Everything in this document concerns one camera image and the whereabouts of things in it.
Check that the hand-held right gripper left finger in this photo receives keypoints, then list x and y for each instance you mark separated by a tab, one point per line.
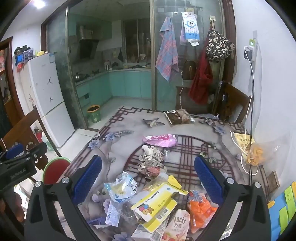
87	176

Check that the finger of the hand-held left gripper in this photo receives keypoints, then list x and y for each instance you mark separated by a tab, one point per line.
37	150
14	151

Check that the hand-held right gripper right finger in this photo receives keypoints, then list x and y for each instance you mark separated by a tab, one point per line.
208	178

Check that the red basin with green rim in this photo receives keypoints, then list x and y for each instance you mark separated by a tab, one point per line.
55	170

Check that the orange snack packet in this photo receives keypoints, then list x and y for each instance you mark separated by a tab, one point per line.
201	208

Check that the blue white wrapper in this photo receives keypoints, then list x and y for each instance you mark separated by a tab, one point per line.
120	188

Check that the clear plastic bottle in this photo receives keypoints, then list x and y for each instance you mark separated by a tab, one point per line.
126	209

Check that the strawberry print snack pouch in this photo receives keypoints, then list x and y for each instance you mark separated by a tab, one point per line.
178	226

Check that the grey paper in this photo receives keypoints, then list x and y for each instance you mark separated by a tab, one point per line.
150	160

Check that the white drink carton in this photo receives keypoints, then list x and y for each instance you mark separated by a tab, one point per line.
143	235

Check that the red fire extinguisher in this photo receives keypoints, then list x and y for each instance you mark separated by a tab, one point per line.
38	135

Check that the carved back wooden chair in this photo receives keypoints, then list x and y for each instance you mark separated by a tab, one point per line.
20	132

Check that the white cardboard box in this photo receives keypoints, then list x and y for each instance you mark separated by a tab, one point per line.
86	132

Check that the blue plastic scrap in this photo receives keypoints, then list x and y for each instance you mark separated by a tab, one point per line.
97	221

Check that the yellow paper sheet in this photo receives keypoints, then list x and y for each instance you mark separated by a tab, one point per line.
242	140

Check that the clear bag of orange snacks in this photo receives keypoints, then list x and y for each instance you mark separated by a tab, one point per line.
254	155

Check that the white refrigerator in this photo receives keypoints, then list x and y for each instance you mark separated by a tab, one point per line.
46	92

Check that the yellow cardboard box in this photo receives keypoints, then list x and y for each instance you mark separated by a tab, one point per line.
152	204

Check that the pink plastic bag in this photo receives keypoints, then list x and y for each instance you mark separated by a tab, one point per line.
159	141

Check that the green yellow waste bin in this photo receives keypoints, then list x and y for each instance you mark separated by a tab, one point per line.
94	114

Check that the small wooden block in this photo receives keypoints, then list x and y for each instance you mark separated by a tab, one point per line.
273	182

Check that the brown snack packet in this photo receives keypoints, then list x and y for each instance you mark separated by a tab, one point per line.
179	117

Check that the blue yellow plastic board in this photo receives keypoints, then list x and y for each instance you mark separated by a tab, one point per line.
281	208

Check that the plain back wooden chair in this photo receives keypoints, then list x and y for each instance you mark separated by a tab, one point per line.
233	102

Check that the blue plastic basket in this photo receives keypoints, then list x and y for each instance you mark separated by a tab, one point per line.
28	55

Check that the red hanging cloth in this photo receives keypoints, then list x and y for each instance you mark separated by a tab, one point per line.
201	81

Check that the teal kitchen cabinets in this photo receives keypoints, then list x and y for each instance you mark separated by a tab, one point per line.
129	83

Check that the dark brown appliance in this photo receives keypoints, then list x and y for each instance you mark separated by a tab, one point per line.
189	70

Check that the steel kettle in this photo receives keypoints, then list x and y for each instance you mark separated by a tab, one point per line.
108	66

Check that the black range hood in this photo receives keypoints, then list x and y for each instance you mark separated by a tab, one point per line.
86	48

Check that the black power adapter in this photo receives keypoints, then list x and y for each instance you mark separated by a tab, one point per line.
248	54

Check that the letter print hanging bag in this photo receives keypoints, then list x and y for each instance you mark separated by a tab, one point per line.
218	46

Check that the plaid hanging towel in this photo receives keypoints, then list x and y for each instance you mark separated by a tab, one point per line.
167	46

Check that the ceiling light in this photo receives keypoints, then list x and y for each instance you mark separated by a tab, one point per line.
38	3

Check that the blue white hanging plastic bag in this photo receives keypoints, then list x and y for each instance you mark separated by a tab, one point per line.
190	26

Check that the white wall socket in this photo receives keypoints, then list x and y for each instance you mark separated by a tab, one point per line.
253	42

